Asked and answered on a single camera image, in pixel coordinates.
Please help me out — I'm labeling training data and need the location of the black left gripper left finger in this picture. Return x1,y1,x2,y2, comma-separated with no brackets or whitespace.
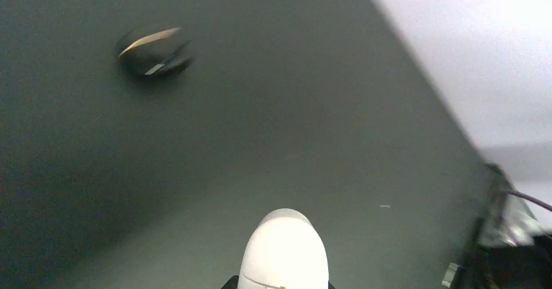
221,275,239,289

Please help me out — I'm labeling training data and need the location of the white earbud charging case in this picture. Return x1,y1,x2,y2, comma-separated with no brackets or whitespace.
237,208,329,289

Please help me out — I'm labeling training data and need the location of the black earbud charging case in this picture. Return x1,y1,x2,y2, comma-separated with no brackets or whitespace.
115,25,193,79

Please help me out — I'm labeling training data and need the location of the black front mounting rail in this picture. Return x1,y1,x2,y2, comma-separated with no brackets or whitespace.
441,163,551,288

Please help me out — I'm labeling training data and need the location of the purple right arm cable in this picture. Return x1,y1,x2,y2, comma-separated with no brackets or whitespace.
502,188,552,213

